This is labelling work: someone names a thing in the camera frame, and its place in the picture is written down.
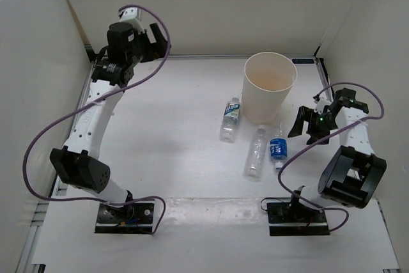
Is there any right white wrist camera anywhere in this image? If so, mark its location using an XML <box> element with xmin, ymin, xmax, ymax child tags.
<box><xmin>313</xmin><ymin>94</ymin><xmax>331</xmax><ymax>114</ymax></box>

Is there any black XDOF label right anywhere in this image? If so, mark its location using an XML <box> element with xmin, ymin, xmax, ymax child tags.
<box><xmin>292</xmin><ymin>58</ymin><xmax>315</xmax><ymax>65</ymax></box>

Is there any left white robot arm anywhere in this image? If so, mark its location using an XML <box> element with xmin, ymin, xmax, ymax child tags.
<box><xmin>50</xmin><ymin>22</ymin><xmax>168</xmax><ymax>222</ymax></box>

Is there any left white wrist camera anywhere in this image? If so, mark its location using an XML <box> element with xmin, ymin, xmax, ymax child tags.
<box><xmin>118</xmin><ymin>6</ymin><xmax>144</xmax><ymax>33</ymax></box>

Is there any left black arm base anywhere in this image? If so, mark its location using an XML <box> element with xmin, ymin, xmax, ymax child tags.
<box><xmin>95</xmin><ymin>199</ymin><xmax>155</xmax><ymax>235</ymax></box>

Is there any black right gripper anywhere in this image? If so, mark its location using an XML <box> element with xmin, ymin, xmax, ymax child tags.
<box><xmin>287</xmin><ymin>105</ymin><xmax>338</xmax><ymax>145</ymax></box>

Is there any white round bin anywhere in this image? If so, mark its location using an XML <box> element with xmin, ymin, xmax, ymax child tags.
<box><xmin>242</xmin><ymin>52</ymin><xmax>298</xmax><ymax>124</ymax></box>

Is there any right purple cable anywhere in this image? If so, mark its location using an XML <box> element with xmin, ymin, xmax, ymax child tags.
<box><xmin>277</xmin><ymin>81</ymin><xmax>386</xmax><ymax>232</ymax></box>

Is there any aluminium table frame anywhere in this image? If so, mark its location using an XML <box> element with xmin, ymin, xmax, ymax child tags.
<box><xmin>15</xmin><ymin>42</ymin><xmax>402</xmax><ymax>273</ymax></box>

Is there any clear bottle green white label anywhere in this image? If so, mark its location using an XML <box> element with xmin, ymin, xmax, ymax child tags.
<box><xmin>220</xmin><ymin>97</ymin><xmax>241</xmax><ymax>143</ymax></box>

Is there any clear bottle blue label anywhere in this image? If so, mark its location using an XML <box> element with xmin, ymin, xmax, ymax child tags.
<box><xmin>269</xmin><ymin>121</ymin><xmax>288</xmax><ymax>171</ymax></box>

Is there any clear unlabeled plastic bottle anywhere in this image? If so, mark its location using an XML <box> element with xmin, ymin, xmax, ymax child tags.
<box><xmin>243</xmin><ymin>125</ymin><xmax>267</xmax><ymax>181</ymax></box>

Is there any purple cable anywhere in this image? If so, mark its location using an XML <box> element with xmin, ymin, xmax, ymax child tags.
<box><xmin>277</xmin><ymin>81</ymin><xmax>386</xmax><ymax>232</ymax></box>
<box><xmin>24</xmin><ymin>4</ymin><xmax>173</xmax><ymax>235</ymax></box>

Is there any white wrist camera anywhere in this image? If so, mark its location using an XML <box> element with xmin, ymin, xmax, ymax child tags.
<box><xmin>313</xmin><ymin>94</ymin><xmax>331</xmax><ymax>114</ymax></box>
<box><xmin>118</xmin><ymin>6</ymin><xmax>144</xmax><ymax>33</ymax></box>

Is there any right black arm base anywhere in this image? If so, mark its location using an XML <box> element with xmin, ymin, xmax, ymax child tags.
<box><xmin>266</xmin><ymin>202</ymin><xmax>330</xmax><ymax>237</ymax></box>

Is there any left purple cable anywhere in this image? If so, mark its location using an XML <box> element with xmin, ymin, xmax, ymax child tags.
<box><xmin>24</xmin><ymin>4</ymin><xmax>173</xmax><ymax>235</ymax></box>

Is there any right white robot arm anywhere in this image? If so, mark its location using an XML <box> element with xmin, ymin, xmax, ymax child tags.
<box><xmin>287</xmin><ymin>88</ymin><xmax>387</xmax><ymax>222</ymax></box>

